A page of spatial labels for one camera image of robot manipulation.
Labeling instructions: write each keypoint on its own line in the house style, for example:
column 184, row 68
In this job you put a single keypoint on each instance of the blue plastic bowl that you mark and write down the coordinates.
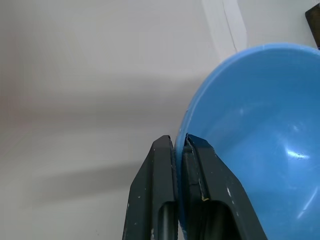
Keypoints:
column 257, row 120

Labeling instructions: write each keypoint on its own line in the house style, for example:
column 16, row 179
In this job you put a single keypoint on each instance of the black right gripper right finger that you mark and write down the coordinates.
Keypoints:
column 215, row 200

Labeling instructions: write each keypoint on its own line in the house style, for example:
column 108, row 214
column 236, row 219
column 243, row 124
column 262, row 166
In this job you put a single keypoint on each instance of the dark flat object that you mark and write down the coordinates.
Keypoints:
column 314, row 23

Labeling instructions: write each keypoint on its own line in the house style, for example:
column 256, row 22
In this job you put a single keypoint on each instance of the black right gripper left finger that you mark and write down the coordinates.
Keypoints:
column 147, row 190

